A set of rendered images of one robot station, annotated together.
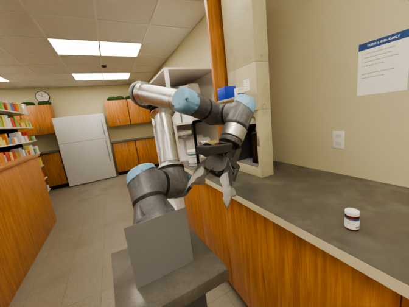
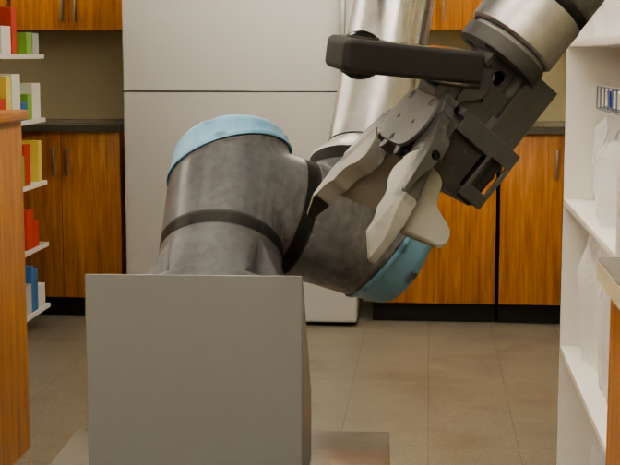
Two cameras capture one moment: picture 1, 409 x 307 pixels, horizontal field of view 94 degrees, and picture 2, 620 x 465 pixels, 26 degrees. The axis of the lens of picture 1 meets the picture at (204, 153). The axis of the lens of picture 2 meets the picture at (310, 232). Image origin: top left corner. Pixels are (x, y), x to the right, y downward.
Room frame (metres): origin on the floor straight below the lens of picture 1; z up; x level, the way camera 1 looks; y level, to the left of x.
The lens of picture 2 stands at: (-0.40, -0.49, 1.32)
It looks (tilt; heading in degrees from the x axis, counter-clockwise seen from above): 8 degrees down; 30
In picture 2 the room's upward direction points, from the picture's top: straight up
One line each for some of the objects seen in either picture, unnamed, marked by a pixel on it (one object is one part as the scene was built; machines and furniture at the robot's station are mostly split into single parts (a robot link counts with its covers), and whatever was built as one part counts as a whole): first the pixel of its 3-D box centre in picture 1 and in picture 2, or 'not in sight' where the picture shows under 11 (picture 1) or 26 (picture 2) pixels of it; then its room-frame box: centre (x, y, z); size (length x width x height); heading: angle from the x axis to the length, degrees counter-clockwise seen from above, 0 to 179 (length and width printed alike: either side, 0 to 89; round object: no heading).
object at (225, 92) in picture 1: (226, 93); not in sight; (1.48, -0.22, 1.56); 0.10 x 0.10 x 0.09; 25
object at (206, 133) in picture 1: (213, 142); not in sight; (1.53, -0.08, 1.19); 0.30 x 0.01 x 0.40; 94
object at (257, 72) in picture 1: (257, 121); not in sight; (1.46, -0.43, 1.33); 0.32 x 0.25 x 0.77; 25
